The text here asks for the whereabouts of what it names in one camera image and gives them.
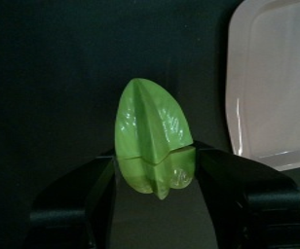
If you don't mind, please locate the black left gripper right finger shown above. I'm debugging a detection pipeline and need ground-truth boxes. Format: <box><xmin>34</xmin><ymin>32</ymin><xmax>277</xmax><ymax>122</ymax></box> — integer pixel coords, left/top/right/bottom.
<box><xmin>193</xmin><ymin>140</ymin><xmax>300</xmax><ymax>249</ymax></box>

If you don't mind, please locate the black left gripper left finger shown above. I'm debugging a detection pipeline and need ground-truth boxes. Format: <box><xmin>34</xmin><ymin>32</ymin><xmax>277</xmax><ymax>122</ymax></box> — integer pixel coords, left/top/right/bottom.
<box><xmin>23</xmin><ymin>148</ymin><xmax>119</xmax><ymax>249</ymax></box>

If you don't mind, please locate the green toy starfruit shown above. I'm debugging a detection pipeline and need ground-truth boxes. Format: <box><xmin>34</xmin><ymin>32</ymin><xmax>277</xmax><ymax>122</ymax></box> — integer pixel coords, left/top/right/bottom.
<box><xmin>114</xmin><ymin>77</ymin><xmax>197</xmax><ymax>200</ymax></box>

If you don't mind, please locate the pink rectangular plate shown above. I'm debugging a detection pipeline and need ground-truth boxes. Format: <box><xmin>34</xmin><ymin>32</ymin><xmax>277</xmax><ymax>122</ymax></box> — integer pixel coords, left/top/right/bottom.
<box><xmin>225</xmin><ymin>0</ymin><xmax>300</xmax><ymax>172</ymax></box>

